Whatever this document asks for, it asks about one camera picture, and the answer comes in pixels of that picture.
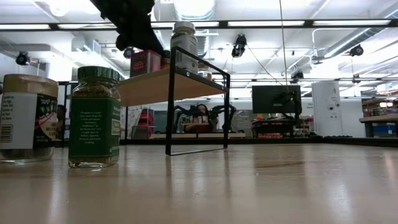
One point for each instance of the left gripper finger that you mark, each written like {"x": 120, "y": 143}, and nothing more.
{"x": 140, "y": 39}

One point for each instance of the red lid paprika tin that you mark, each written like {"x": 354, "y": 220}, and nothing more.
{"x": 144, "y": 63}

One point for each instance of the white lid spice jar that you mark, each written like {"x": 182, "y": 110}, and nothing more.
{"x": 184, "y": 46}

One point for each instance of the green lid spice jar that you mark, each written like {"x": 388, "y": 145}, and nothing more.
{"x": 93, "y": 124}

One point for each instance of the tan lid spice jar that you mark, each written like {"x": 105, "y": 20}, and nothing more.
{"x": 18, "y": 124}

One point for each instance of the black background robot arm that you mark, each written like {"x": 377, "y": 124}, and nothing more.
{"x": 180, "y": 109}
{"x": 227, "y": 109}

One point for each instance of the red tool cart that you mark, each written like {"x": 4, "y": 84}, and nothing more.
{"x": 146, "y": 123}

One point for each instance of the black monitor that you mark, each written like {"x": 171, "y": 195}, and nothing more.
{"x": 273, "y": 99}

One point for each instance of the white cylindrical tank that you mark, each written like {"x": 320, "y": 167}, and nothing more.
{"x": 326, "y": 109}

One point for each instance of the wooden workbench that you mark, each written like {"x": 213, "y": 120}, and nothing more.
{"x": 379, "y": 118}

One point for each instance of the black hanging camera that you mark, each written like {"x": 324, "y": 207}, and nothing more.
{"x": 357, "y": 50}
{"x": 22, "y": 58}
{"x": 297, "y": 76}
{"x": 128, "y": 53}
{"x": 239, "y": 45}

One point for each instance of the wooden shelf black metal frame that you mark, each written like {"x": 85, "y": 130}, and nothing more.
{"x": 149, "y": 87}

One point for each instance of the black metal frame beam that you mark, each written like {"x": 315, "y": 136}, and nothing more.
{"x": 308, "y": 23}

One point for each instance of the black metal table frame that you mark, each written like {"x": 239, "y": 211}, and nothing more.
{"x": 280, "y": 141}

